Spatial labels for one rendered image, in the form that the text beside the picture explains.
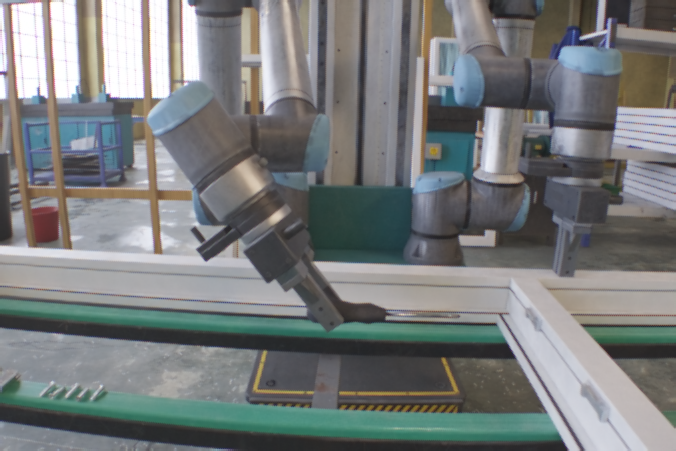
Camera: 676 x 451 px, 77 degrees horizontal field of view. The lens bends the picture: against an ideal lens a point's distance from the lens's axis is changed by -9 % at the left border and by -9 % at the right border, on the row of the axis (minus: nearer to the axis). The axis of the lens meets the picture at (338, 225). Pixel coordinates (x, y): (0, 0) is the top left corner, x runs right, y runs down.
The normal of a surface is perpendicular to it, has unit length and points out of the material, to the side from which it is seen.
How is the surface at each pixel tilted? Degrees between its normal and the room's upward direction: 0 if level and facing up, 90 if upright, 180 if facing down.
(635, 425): 0
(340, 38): 90
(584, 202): 90
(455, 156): 90
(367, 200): 90
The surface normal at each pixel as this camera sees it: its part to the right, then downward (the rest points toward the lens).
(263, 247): -0.05, 0.21
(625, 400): 0.02, -0.97
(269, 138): 0.18, -0.02
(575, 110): -0.70, 0.17
